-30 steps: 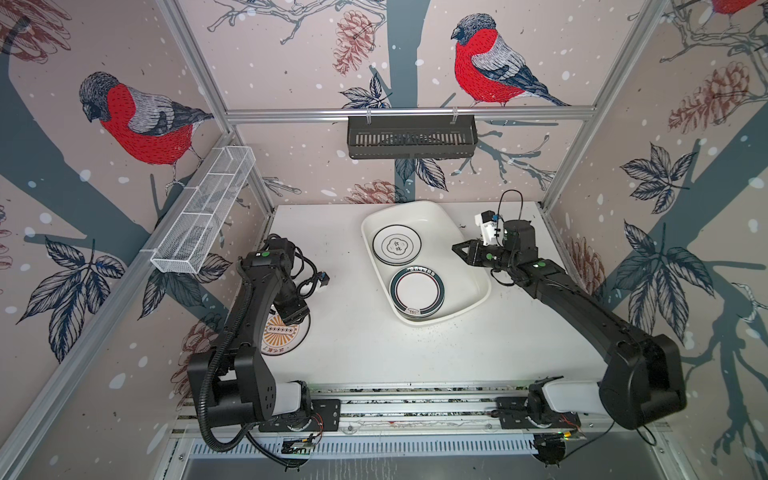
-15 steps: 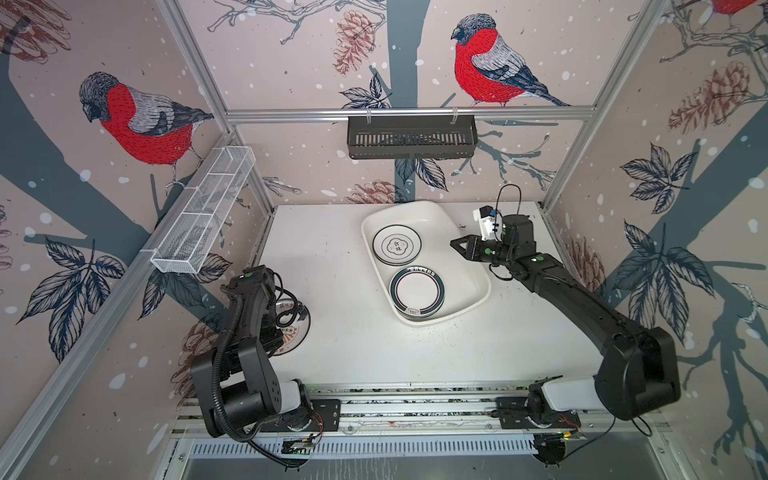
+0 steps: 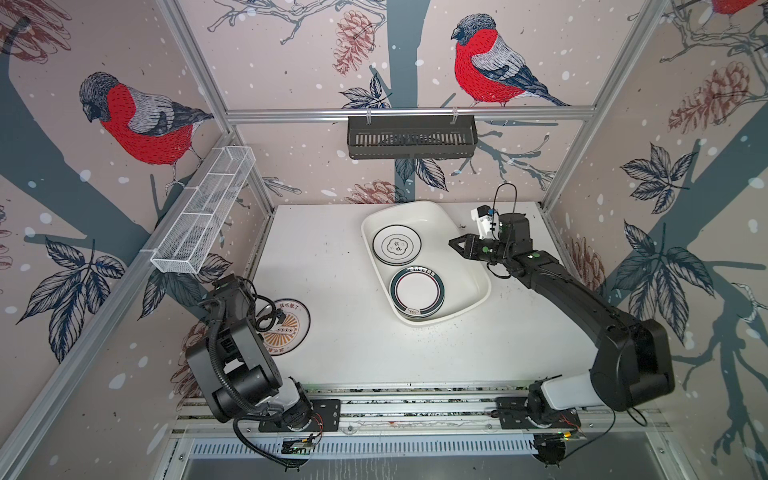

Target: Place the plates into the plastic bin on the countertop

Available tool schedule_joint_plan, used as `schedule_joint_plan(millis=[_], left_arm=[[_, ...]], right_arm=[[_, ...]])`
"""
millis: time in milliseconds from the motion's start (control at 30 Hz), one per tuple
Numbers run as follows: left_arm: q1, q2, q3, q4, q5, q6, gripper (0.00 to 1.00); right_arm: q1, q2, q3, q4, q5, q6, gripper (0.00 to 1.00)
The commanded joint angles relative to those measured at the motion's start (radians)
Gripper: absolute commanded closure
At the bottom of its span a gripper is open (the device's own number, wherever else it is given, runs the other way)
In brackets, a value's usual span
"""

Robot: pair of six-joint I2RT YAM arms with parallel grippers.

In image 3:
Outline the orange sunburst plate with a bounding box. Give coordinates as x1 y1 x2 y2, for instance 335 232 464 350
262 298 311 356

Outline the green red ring plate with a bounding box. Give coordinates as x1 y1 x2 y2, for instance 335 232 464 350
389 266 446 319

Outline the white plate black emblem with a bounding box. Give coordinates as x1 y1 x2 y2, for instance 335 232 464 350
372 224 422 266

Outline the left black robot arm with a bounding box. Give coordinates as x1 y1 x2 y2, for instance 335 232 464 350
185 274 314 431

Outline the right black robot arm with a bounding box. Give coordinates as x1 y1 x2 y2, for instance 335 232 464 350
448 213 675 426

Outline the white plastic bin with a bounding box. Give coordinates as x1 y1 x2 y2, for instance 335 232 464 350
361 200 492 327

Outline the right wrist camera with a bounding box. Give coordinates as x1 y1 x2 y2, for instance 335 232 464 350
471 205 496 240

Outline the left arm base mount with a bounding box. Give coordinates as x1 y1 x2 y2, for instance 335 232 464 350
258 399 341 434

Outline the white wire mesh basket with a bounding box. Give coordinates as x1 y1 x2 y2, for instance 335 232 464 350
151 146 255 274

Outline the black wall basket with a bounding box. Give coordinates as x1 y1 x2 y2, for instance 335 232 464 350
347 115 478 160

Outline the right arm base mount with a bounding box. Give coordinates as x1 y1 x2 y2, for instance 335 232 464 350
491 395 581 430

